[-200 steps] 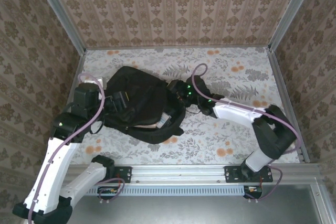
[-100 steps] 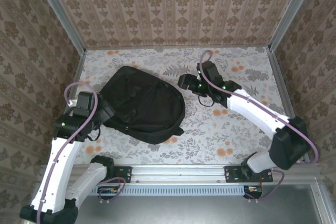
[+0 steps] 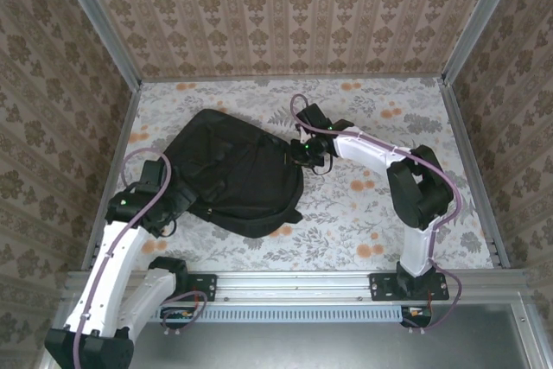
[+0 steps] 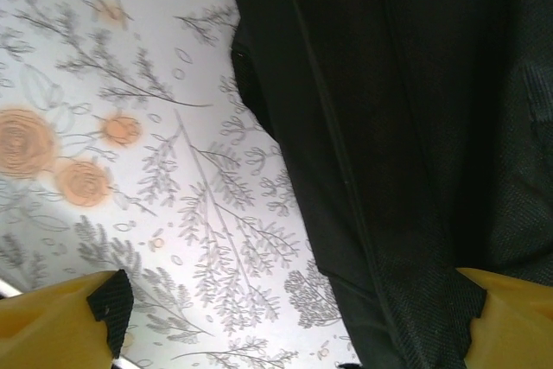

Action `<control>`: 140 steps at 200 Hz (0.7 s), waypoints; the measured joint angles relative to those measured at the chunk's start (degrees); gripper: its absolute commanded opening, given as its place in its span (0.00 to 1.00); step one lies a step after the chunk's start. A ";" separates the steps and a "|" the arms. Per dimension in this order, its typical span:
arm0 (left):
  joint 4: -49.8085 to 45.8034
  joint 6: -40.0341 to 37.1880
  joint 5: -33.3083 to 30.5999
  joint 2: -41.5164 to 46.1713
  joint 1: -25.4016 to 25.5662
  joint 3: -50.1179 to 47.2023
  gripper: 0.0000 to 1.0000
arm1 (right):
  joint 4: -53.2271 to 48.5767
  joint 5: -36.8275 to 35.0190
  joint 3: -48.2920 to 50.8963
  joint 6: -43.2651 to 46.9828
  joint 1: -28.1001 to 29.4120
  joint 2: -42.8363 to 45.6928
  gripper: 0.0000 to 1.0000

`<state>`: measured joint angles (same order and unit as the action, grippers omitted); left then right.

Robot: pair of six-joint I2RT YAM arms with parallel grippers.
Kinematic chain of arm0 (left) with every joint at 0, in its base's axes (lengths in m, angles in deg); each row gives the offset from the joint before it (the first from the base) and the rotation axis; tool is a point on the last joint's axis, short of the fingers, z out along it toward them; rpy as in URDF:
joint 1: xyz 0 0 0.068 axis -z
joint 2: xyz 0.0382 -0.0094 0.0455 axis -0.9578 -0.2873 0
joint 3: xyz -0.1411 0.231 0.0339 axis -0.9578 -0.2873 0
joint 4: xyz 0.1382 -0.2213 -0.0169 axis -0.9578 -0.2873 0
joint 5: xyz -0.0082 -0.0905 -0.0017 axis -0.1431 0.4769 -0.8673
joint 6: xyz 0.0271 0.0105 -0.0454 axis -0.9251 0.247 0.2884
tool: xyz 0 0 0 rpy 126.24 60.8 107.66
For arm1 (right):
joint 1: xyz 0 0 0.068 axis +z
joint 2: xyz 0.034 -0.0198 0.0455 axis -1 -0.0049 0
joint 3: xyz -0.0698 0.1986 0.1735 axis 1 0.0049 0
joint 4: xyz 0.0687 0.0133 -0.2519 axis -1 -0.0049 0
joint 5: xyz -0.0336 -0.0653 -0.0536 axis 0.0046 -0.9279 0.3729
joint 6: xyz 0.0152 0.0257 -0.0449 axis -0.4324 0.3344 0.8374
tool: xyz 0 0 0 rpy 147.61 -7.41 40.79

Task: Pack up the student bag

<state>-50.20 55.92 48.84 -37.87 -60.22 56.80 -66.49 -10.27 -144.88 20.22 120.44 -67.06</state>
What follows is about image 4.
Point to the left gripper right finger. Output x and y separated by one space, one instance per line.
518 326

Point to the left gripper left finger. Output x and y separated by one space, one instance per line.
52 326

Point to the black backpack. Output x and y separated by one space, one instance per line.
389 84

